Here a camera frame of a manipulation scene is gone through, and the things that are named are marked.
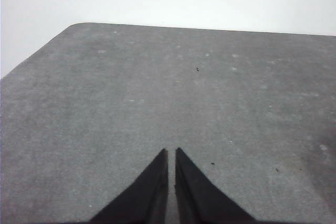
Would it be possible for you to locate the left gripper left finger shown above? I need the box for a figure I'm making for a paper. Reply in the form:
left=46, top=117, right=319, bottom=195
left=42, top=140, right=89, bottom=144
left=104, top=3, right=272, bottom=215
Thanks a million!
left=88, top=148, right=169, bottom=224

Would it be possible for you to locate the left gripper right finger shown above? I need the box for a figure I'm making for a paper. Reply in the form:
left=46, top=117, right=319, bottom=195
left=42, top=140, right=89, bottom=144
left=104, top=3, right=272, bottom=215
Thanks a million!
left=174, top=147, right=257, bottom=222

